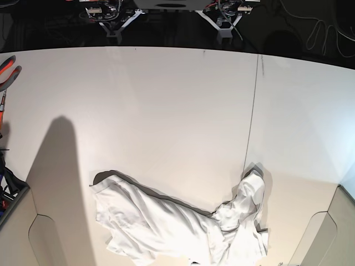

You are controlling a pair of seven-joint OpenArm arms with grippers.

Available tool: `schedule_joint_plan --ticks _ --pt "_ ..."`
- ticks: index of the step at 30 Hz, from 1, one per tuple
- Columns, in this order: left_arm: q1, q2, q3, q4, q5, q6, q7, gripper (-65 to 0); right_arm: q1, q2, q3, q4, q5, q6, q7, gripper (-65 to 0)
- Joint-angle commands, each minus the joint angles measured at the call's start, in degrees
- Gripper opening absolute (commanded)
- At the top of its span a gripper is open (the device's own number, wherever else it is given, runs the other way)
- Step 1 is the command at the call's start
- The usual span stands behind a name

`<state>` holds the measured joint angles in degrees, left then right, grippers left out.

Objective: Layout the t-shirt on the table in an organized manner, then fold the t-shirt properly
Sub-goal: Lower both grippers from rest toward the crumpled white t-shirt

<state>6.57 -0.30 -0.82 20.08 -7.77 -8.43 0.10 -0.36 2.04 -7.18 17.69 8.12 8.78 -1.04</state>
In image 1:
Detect white t-shirt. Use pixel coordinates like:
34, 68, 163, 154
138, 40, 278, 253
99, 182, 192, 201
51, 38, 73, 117
90, 170, 268, 265

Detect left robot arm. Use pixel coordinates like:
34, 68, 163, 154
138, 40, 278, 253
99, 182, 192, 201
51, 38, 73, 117
195, 0, 260, 45

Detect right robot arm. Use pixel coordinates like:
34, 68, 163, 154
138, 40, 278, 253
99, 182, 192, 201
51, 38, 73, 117
79, 1, 146, 42

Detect grey overhead box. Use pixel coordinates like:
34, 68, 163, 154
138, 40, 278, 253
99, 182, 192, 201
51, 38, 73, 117
134, 0, 211, 11

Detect grey bin with clutter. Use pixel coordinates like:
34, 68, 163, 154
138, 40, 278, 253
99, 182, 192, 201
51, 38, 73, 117
1, 149, 30, 228

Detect orange grey pliers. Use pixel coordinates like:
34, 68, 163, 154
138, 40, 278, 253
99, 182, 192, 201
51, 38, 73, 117
0, 55, 22, 93

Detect white cable loops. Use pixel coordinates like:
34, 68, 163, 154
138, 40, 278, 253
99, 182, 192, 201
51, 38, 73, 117
277, 0, 355, 58

